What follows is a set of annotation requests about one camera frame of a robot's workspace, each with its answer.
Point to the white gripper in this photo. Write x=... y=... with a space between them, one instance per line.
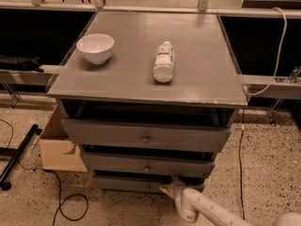
x=176 y=187

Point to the grey bottom drawer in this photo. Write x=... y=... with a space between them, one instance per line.
x=145 y=185

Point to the grey drawer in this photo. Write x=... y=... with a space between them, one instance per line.
x=145 y=185
x=147 y=136
x=147 y=164

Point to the grey middle drawer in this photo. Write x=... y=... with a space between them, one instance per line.
x=147 y=164

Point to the grey drawer cabinet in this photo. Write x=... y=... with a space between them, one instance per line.
x=205 y=90

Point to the grey top drawer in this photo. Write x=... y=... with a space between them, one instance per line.
x=147 y=136

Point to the clear plastic bottle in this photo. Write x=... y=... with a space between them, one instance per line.
x=164 y=63

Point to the cardboard box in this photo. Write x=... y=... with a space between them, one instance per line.
x=56 y=150

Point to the black metal stand bar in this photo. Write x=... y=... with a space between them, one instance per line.
x=14 y=155

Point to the white bowl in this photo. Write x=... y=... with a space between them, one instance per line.
x=96 y=48

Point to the black bag on rail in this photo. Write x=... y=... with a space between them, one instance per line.
x=20 y=63

